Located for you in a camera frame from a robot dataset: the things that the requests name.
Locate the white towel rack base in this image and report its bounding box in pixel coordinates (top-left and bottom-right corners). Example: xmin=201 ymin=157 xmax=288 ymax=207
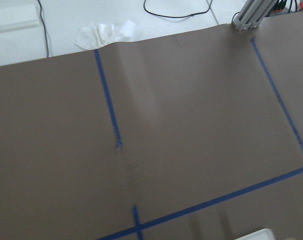
xmin=235 ymin=228 xmax=276 ymax=240

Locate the orange black connector block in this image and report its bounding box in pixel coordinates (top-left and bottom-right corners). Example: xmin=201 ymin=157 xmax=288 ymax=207
xmin=266 ymin=0 xmax=303 ymax=17

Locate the white foam sheet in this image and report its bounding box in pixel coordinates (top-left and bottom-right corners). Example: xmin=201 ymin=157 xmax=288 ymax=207
xmin=0 ymin=4 xmax=39 ymax=33

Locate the black loose table cable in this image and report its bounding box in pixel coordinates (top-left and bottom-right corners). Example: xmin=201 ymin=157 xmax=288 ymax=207
xmin=143 ymin=0 xmax=214 ymax=19

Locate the aluminium frame post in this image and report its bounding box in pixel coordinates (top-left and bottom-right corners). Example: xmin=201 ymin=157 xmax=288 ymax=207
xmin=232 ymin=0 xmax=277 ymax=32

